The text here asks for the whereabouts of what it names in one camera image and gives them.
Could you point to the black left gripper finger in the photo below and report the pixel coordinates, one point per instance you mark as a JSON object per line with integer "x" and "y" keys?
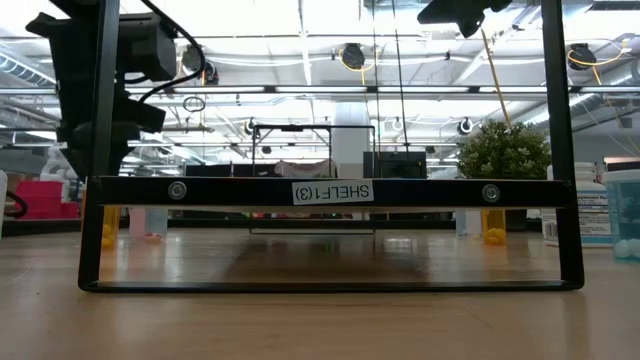
{"x": 82, "y": 160}

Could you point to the small orange pill bottle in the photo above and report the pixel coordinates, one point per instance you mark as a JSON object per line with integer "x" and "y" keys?
{"x": 494, "y": 235}
{"x": 111, "y": 225}

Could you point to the clear bottle pink pills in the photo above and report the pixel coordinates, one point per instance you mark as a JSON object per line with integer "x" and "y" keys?
{"x": 467, "y": 222}
{"x": 150, "y": 222}

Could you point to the large white supplement bottle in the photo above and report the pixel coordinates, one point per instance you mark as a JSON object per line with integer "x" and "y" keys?
{"x": 595, "y": 215}

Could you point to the slim teal pill bottle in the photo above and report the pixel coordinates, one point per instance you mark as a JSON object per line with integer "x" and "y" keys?
{"x": 625, "y": 215}

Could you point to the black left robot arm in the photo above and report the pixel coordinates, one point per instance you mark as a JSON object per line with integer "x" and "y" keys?
{"x": 75, "y": 55}

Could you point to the white shelf label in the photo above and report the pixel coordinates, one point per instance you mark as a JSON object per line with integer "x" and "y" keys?
{"x": 332, "y": 192}

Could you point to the red plastic bin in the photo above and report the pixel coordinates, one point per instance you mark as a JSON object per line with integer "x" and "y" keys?
{"x": 45, "y": 200}

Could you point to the green plant black pot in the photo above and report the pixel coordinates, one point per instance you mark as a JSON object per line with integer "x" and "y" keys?
{"x": 500, "y": 150}

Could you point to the black monitor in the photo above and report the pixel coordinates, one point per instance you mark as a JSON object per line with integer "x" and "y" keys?
{"x": 395, "y": 165}

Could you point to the pink cloth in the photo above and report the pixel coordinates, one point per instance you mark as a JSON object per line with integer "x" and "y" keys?
{"x": 302, "y": 169}

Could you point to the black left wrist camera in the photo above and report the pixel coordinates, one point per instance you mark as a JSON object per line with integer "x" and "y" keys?
{"x": 147, "y": 116}

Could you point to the black table edge rail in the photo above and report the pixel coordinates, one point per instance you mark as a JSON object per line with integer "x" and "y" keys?
{"x": 50, "y": 227}

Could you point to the black background rig frame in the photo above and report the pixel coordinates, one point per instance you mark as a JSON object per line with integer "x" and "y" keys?
{"x": 253, "y": 150}

